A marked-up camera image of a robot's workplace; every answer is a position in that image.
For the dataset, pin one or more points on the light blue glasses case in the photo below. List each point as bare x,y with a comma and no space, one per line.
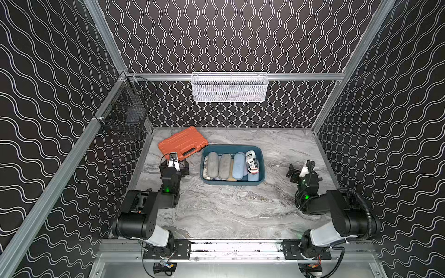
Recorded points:
253,177

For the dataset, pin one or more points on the aluminium corner post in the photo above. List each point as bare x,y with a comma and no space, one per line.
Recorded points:
366,39
103,29

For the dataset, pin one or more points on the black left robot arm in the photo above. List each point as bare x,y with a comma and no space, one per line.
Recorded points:
137,217

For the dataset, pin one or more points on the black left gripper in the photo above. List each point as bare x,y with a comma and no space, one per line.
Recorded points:
184,167

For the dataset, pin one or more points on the tan fabric glasses case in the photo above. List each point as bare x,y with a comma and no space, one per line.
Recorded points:
231,178

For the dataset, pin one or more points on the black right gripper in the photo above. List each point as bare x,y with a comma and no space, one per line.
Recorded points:
296,172

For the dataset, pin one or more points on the aluminium corner post right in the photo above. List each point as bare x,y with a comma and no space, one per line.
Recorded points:
366,39

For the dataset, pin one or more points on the purple glasses case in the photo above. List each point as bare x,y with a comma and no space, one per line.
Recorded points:
245,170

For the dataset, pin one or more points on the white wire basket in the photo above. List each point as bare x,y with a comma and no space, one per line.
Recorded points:
231,90

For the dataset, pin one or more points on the aluminium corner post left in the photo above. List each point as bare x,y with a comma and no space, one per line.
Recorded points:
103,29

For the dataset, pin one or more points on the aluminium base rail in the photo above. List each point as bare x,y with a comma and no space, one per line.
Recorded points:
214,251

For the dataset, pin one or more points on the newspaper print glasses case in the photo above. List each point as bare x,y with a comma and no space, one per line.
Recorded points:
252,163

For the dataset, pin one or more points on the black wire basket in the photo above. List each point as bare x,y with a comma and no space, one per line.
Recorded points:
127,116

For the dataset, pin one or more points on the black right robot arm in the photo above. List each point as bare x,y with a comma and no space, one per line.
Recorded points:
352,219

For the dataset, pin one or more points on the orange plastic tool case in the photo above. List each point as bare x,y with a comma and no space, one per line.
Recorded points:
184,143

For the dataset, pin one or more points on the teal plastic storage box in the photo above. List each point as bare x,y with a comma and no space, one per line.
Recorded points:
232,149

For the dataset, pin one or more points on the marble print glasses case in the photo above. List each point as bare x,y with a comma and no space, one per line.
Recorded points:
205,168

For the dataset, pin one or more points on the aluminium back crossbar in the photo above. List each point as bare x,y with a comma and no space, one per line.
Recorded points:
221,75

